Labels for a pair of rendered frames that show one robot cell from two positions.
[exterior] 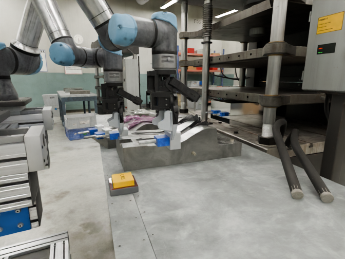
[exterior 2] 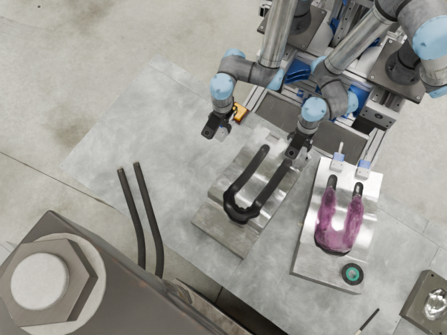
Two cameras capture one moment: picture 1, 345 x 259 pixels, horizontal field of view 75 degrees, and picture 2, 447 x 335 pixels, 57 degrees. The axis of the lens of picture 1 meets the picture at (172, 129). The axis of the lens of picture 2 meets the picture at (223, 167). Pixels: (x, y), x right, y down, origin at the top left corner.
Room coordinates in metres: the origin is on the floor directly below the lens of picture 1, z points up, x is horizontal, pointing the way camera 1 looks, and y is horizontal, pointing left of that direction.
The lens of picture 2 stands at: (1.28, -0.36, 2.49)
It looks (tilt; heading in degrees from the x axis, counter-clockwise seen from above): 71 degrees down; 148
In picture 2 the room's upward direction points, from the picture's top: 3 degrees counter-clockwise
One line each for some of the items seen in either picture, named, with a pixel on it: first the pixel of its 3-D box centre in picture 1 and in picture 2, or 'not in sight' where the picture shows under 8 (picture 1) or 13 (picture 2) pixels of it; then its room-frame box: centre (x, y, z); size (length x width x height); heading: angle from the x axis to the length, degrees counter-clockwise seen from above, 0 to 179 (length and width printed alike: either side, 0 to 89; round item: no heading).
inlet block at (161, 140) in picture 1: (158, 140); (225, 125); (0.69, 0.04, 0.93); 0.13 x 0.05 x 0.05; 110
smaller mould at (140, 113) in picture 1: (137, 116); (432, 304); (1.71, 0.27, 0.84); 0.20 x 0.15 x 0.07; 110
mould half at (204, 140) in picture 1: (176, 138); (251, 188); (0.95, -0.02, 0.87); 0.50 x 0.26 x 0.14; 110
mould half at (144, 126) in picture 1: (140, 126); (338, 221); (1.26, 0.18, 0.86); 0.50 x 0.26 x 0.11; 127
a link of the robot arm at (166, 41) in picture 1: (163, 34); (221, 90); (0.69, 0.03, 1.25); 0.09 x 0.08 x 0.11; 126
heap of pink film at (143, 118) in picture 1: (140, 119); (339, 218); (1.25, 0.18, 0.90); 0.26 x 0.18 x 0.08; 127
